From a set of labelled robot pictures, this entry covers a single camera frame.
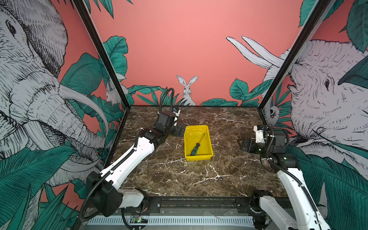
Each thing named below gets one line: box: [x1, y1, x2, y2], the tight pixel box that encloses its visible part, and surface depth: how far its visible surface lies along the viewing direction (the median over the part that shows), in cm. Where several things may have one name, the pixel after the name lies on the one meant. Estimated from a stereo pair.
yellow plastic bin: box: [184, 125, 214, 161], surface depth 98 cm
